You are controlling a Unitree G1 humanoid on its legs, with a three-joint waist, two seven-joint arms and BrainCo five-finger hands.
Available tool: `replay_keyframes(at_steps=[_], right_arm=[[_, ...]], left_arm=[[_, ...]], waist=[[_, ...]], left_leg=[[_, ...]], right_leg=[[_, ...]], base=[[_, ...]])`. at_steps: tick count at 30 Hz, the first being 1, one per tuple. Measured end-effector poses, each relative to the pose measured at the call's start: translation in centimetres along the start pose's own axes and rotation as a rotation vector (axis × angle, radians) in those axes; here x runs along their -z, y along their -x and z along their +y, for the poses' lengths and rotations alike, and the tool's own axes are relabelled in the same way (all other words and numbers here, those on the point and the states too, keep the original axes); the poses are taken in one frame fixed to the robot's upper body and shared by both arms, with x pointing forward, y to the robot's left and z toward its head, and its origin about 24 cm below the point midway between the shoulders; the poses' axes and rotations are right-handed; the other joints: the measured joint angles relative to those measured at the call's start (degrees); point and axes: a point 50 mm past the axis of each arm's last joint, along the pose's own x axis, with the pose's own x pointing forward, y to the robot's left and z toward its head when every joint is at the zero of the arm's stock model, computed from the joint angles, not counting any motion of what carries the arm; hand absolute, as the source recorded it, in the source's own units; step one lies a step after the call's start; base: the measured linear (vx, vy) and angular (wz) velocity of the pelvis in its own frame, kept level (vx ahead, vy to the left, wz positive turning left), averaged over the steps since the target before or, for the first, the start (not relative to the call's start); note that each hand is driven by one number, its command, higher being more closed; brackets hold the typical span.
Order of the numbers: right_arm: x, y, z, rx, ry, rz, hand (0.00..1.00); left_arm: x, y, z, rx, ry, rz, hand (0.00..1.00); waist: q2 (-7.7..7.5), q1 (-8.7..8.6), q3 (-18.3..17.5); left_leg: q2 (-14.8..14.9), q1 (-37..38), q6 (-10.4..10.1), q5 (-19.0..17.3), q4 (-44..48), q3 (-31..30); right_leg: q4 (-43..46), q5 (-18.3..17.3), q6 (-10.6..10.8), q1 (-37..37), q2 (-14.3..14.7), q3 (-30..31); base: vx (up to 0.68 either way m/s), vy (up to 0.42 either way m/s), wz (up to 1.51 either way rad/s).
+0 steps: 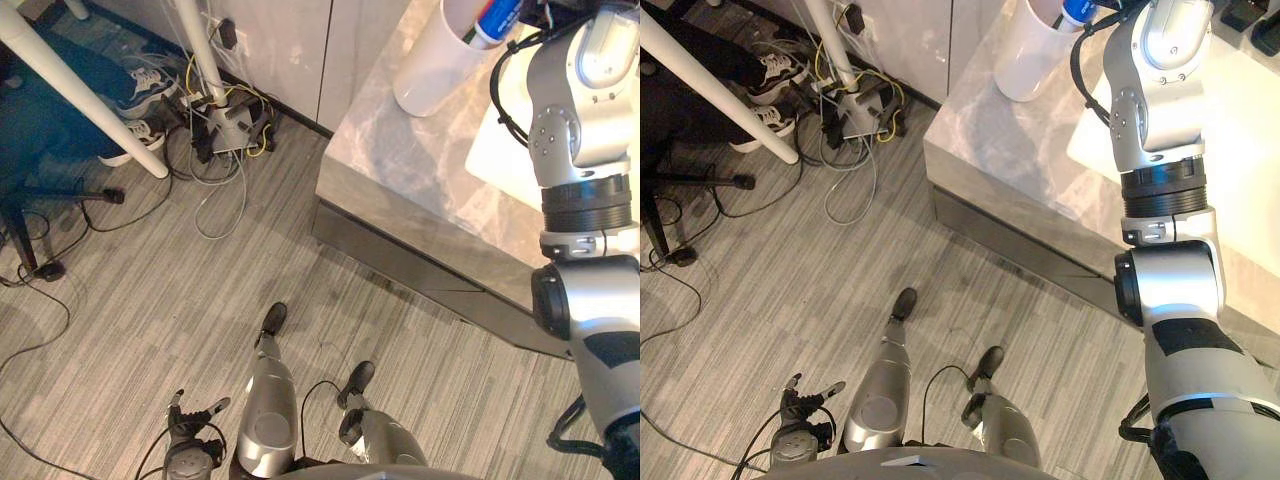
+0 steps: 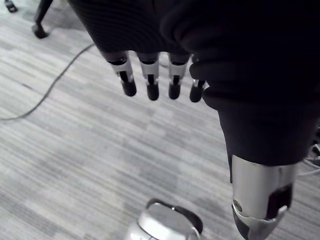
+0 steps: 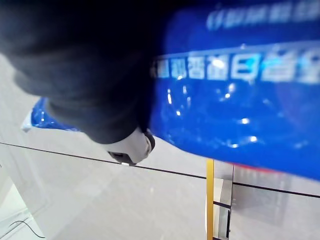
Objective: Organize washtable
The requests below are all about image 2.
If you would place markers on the black chair leg with caster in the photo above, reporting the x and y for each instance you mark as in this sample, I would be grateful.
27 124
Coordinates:
41 17

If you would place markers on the black chair caster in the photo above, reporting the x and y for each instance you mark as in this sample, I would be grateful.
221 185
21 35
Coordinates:
11 6

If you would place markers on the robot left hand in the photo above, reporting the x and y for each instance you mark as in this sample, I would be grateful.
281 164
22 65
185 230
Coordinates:
225 62

